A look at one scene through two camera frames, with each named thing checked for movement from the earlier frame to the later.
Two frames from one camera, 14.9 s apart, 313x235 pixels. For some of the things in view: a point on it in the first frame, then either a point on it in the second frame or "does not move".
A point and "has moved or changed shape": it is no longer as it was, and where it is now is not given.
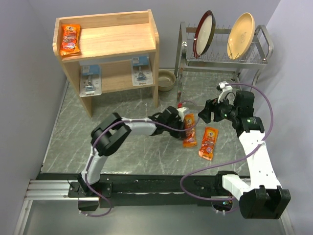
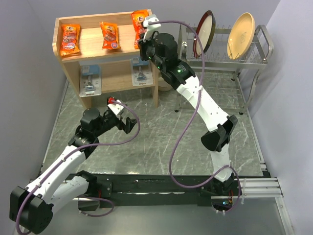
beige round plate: [241, 36] does not move
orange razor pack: [189, 138] to [111, 35]
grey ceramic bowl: [166, 79] does not move
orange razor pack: [208, 143] has moved or changed shape
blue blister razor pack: [90, 81] does not move
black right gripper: [211, 105] to [142, 45]
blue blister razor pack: [142, 72] does not move
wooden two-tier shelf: [110, 40] does not move
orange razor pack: [70, 38] does not move
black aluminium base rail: [130, 190] does not move
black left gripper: [178, 134] to [121, 125]
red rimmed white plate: [204, 34] does not move
